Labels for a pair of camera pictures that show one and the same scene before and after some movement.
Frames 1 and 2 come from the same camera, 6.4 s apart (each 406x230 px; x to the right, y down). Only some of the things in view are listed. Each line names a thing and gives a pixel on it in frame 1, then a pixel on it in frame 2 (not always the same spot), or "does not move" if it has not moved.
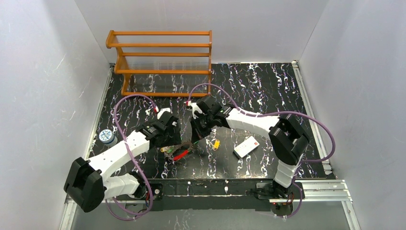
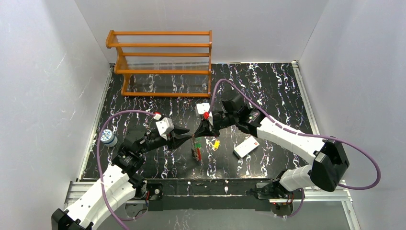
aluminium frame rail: [333, 189] does not move
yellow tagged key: [216, 145] does not move
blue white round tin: [107, 136] does not move
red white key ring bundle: [176, 152] to [196, 149]
